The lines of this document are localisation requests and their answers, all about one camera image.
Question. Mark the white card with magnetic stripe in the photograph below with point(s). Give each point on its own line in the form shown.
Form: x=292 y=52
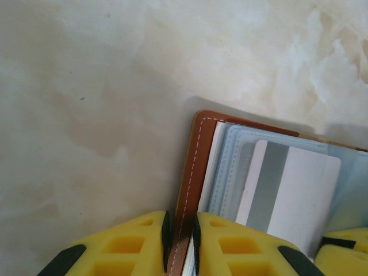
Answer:
x=304 y=187

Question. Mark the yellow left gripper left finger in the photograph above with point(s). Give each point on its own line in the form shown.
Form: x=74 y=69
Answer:
x=129 y=230

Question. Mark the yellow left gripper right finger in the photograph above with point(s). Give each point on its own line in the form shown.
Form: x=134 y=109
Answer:
x=230 y=233

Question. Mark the brown leather card holder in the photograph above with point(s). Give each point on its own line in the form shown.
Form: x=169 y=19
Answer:
x=202 y=161

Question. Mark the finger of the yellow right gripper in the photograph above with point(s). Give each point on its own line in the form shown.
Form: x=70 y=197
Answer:
x=356 y=234
x=345 y=261

